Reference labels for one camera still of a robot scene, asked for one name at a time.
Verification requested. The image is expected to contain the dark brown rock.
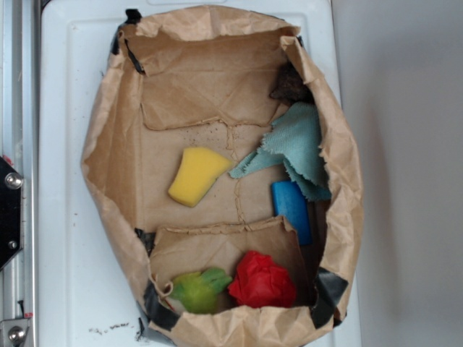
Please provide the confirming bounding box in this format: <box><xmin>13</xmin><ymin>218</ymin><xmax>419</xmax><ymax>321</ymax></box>
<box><xmin>269</xmin><ymin>62</ymin><xmax>315</xmax><ymax>105</ymax></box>

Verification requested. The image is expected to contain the brown paper bag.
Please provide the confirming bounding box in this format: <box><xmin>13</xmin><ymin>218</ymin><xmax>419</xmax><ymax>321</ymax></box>
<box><xmin>82</xmin><ymin>5</ymin><xmax>364</xmax><ymax>346</ymax></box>

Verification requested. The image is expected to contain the yellow sponge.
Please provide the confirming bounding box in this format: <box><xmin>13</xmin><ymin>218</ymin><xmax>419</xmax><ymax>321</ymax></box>
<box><xmin>168</xmin><ymin>147</ymin><xmax>233</xmax><ymax>207</ymax></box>

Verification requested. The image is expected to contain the blue foam block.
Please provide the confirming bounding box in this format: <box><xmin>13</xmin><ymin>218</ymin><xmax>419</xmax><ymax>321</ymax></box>
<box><xmin>271</xmin><ymin>181</ymin><xmax>313</xmax><ymax>246</ymax></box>

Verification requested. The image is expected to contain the light blue cloth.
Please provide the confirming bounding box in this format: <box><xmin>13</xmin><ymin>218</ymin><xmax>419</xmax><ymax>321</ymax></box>
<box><xmin>229</xmin><ymin>102</ymin><xmax>331</xmax><ymax>201</ymax></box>

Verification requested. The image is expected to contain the red crumpled paper ball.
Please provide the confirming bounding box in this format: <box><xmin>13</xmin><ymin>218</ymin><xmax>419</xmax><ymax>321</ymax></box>
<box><xmin>228</xmin><ymin>251</ymin><xmax>297</xmax><ymax>309</ymax></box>

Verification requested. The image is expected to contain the green plush toy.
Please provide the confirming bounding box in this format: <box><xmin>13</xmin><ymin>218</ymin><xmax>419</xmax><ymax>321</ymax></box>
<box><xmin>166</xmin><ymin>267</ymin><xmax>233</xmax><ymax>314</ymax></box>

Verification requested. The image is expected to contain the white plastic tray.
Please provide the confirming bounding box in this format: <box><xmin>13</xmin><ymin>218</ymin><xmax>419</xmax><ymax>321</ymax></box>
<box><xmin>37</xmin><ymin>0</ymin><xmax>363</xmax><ymax>347</ymax></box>

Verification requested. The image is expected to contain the black metal bracket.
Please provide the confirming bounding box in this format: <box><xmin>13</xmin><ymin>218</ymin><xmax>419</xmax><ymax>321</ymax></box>
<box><xmin>0</xmin><ymin>156</ymin><xmax>24</xmax><ymax>270</ymax></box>

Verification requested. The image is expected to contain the aluminium frame rail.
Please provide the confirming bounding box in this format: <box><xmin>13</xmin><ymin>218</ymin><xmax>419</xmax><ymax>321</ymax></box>
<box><xmin>1</xmin><ymin>1</ymin><xmax>41</xmax><ymax>346</ymax></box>

